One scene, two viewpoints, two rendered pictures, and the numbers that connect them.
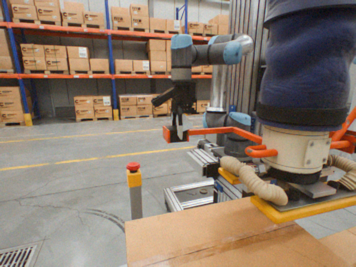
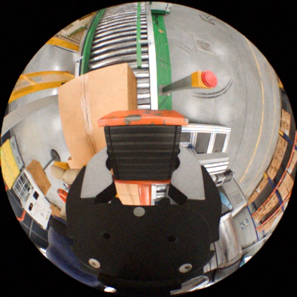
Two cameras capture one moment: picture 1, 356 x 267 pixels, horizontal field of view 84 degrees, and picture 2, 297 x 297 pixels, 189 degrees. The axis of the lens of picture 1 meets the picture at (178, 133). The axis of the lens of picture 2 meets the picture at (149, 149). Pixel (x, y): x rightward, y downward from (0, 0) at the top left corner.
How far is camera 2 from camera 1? 0.74 m
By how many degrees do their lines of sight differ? 68
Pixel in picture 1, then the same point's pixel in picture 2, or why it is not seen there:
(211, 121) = not seen: hidden behind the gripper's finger
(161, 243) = (95, 91)
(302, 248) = not seen: hidden behind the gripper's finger
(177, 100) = (83, 262)
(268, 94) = (55, 237)
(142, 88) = (284, 159)
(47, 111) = (284, 98)
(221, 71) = (223, 257)
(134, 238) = (105, 72)
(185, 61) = not seen: outside the picture
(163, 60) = (286, 183)
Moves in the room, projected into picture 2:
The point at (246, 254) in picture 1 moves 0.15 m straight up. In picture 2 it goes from (83, 141) to (67, 158)
